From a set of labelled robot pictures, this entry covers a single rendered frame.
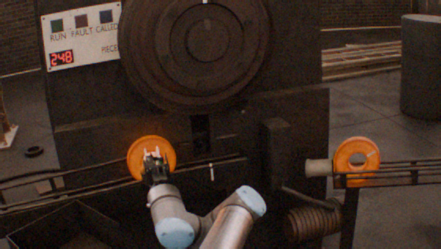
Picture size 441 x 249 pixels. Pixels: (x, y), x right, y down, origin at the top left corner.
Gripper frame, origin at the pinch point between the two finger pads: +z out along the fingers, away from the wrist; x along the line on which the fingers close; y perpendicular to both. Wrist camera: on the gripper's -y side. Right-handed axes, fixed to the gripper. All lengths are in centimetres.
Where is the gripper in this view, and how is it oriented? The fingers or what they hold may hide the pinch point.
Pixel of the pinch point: (150, 154)
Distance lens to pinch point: 136.1
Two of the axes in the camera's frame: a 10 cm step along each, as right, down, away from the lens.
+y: 0.1, -8.1, -5.9
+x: -9.6, 1.6, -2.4
